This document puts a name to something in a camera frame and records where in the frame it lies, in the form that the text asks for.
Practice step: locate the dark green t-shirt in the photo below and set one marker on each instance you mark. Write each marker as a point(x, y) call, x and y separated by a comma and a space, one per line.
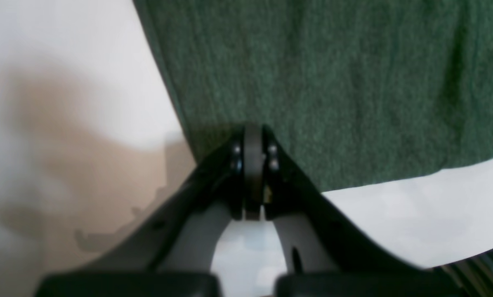
point(357, 92)

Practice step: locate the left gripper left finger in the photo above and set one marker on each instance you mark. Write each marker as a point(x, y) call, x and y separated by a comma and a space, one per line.
point(171, 253)

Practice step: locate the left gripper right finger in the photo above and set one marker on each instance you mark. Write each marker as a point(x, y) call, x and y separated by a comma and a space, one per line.
point(326, 254)

